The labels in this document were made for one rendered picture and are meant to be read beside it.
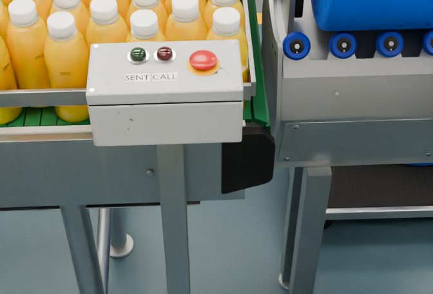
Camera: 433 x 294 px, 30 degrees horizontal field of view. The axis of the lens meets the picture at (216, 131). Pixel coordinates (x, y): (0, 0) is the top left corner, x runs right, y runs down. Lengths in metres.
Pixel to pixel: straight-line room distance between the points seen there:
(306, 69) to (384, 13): 0.17
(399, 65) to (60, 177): 0.58
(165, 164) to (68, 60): 0.20
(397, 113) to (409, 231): 0.94
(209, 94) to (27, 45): 0.32
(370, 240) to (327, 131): 0.88
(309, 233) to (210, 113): 0.70
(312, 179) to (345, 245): 0.70
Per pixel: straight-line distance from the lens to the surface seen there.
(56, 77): 1.22
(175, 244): 1.33
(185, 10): 1.18
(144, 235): 2.24
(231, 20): 1.16
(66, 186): 1.35
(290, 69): 1.32
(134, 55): 1.06
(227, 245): 2.21
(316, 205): 1.63
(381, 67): 1.34
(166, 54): 1.06
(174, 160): 1.16
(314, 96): 1.35
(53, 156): 1.29
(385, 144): 1.51
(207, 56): 1.05
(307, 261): 1.79
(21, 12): 1.20
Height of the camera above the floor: 1.81
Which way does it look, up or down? 47 degrees down
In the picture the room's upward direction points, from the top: straight up
